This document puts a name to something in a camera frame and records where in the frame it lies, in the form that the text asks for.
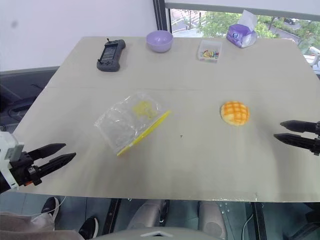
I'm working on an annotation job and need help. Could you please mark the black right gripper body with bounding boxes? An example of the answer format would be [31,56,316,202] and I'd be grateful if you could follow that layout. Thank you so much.
[312,120,320,157]

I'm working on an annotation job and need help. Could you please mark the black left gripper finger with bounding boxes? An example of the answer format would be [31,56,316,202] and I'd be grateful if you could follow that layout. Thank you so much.
[24,142,67,162]
[37,152,77,179]

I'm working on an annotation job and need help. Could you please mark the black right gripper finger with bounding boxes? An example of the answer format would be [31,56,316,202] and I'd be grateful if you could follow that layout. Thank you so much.
[279,119,317,134]
[273,133,314,152]

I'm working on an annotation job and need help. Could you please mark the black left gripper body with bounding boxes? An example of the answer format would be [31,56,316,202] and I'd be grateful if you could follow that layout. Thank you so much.
[9,151,43,187]

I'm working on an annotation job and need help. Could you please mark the round golden melon bread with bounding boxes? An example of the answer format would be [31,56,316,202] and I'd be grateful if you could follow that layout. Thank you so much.
[219,100,251,128]

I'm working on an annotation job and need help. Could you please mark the clear zip bag yellow seal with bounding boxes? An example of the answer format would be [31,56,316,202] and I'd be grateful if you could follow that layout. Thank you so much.
[93,91,172,158]

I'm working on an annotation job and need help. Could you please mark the black sneaker white sole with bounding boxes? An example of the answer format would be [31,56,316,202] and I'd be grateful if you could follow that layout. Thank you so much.
[40,196,61,221]
[78,216,100,240]

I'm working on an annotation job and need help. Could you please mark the pinkish beige cloth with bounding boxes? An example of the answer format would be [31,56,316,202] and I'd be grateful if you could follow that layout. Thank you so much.
[0,211,85,240]

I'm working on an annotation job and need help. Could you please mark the dark grey sofa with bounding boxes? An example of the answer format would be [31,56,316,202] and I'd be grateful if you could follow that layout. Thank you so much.
[0,65,61,132]

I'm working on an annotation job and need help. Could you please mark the white device outside window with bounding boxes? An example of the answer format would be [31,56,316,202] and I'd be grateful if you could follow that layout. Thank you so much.
[303,45,320,69]

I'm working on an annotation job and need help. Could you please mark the black table leg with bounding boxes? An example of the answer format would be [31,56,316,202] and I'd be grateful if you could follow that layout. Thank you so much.
[101,198,123,236]
[250,201,268,240]

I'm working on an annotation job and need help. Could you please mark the grey rounded robot leg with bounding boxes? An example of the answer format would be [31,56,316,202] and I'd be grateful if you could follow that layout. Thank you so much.
[126,198,171,231]
[198,199,228,239]

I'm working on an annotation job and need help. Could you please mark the purple tissue pack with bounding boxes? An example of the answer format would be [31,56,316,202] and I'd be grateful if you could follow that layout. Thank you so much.
[225,9,258,49]

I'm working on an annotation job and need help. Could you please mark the dark grey handheld controller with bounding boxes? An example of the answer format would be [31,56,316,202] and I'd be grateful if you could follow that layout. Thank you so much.
[96,37,127,73]

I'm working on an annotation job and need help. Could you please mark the clear box of coloured clips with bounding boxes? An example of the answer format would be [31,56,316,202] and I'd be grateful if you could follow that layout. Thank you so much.
[196,38,224,64]

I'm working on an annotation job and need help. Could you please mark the grey robot torso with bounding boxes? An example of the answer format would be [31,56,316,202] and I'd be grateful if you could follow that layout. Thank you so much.
[94,225,226,240]

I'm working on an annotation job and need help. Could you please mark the grey roller blind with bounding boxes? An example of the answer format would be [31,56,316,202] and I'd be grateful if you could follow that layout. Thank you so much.
[164,0,320,21]

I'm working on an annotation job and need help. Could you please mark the purple bowl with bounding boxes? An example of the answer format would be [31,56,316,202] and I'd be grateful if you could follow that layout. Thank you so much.
[145,30,174,54]

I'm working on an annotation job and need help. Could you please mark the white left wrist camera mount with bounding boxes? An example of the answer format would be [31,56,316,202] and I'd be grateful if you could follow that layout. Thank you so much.
[0,130,25,191]

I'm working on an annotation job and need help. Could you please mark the thin white cable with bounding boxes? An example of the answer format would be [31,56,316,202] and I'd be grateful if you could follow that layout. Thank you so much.
[31,195,68,222]

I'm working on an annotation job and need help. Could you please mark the white floor cable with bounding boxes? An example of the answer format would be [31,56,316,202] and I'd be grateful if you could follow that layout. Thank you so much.
[241,211,255,240]

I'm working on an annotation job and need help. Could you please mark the black window frame post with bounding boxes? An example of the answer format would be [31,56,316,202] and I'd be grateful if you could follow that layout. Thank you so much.
[152,0,171,34]

